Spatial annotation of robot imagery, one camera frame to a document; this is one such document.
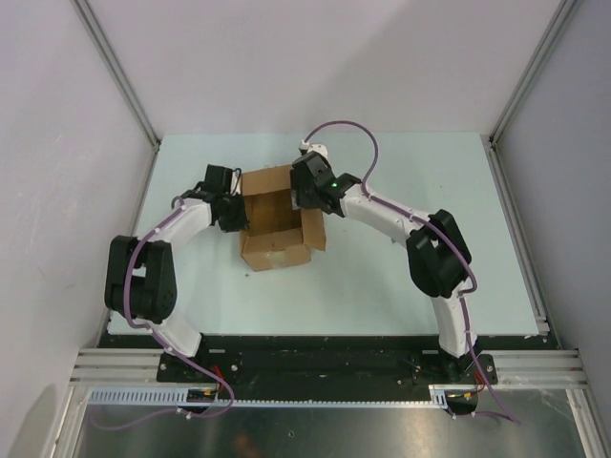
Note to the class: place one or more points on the aluminium front rail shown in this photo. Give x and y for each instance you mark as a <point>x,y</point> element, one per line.
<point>515,369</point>

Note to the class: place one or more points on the brown cardboard express box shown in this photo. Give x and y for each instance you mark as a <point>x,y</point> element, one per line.
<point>278,235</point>

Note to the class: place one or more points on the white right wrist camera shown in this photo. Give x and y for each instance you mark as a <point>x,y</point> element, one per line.
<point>308,147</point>

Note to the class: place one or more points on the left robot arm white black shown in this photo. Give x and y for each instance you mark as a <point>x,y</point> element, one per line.
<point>141,281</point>

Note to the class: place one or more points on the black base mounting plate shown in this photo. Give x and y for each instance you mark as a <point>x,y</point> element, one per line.
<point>329,369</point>

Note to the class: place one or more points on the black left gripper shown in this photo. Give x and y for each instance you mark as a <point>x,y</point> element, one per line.
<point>242,222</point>

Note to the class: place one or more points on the aluminium frame post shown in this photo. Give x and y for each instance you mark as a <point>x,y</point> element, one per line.
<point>546,45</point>
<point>86,14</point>

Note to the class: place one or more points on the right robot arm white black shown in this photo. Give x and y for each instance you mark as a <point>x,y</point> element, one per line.
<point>438,257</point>

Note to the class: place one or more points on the left aluminium frame post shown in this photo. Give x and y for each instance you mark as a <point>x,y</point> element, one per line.
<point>86,14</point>

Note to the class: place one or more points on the right aluminium frame post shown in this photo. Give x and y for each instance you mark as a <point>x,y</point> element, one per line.
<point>546,45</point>

